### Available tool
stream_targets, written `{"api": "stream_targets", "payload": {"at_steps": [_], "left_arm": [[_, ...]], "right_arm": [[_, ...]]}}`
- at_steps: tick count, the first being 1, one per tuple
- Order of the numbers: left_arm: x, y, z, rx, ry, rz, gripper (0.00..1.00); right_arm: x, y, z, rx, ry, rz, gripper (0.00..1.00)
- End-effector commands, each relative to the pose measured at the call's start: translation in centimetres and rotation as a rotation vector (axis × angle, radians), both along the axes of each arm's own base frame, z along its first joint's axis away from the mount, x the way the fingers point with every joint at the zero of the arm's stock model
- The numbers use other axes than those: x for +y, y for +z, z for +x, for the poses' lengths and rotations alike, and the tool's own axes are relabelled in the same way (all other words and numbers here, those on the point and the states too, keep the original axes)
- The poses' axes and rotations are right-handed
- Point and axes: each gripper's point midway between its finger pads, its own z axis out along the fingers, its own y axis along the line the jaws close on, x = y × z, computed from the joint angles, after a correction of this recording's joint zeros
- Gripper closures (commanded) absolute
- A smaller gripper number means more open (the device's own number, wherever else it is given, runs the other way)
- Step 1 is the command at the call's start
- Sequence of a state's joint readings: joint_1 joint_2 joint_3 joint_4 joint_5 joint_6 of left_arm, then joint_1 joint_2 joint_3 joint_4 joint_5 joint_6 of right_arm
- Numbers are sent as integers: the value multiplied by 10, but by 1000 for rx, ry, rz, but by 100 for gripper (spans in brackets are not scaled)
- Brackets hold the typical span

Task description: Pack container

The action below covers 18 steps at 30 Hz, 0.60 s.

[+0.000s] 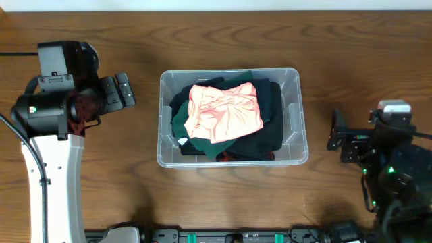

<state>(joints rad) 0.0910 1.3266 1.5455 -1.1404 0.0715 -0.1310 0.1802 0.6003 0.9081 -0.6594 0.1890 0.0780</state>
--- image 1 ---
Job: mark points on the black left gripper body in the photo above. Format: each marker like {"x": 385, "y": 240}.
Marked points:
{"x": 110, "y": 95}

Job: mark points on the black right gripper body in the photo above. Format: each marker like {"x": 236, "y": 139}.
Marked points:
{"x": 362, "y": 142}

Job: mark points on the black garment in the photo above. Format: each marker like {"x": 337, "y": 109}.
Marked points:
{"x": 179, "y": 113}

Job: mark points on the dark green garment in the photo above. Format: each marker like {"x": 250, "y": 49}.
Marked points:
{"x": 255, "y": 144}

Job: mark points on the dark navy garment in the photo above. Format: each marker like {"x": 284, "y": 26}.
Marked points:
{"x": 263, "y": 93}

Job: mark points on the pink garment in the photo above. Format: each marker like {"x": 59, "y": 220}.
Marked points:
{"x": 222, "y": 115}

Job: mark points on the clear plastic storage bin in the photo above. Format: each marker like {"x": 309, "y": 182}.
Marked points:
{"x": 294, "y": 149}

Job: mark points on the red navy plaid shirt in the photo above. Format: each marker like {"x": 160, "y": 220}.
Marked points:
{"x": 228, "y": 156}

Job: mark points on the black cloth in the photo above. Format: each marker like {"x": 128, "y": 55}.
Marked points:
{"x": 187, "y": 148}

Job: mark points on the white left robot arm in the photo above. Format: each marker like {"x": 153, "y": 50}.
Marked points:
{"x": 51, "y": 119}

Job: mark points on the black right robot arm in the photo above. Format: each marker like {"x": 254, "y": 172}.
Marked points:
{"x": 395, "y": 180}

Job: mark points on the black mounting rail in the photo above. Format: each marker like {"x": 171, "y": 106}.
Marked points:
{"x": 293, "y": 235}

